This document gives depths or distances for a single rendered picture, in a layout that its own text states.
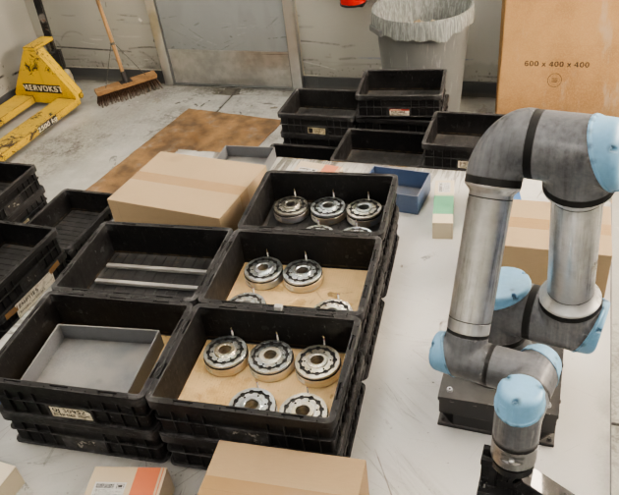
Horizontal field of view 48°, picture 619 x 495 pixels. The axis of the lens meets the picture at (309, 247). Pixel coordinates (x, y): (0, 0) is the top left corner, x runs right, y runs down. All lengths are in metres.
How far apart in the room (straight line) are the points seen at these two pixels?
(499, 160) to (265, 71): 3.82
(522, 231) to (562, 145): 0.78
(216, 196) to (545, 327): 1.06
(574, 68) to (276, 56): 1.90
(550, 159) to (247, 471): 0.79
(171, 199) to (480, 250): 1.14
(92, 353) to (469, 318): 0.94
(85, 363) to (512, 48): 3.16
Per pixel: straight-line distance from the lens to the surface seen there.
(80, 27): 5.57
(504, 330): 1.48
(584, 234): 1.26
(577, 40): 4.21
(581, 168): 1.15
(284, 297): 1.76
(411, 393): 1.68
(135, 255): 2.04
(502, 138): 1.17
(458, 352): 1.25
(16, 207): 3.18
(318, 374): 1.52
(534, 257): 1.87
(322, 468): 1.37
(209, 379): 1.60
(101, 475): 1.59
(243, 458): 1.41
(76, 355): 1.78
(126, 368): 1.69
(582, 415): 1.68
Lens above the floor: 1.98
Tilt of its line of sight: 37 degrees down
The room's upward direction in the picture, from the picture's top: 8 degrees counter-clockwise
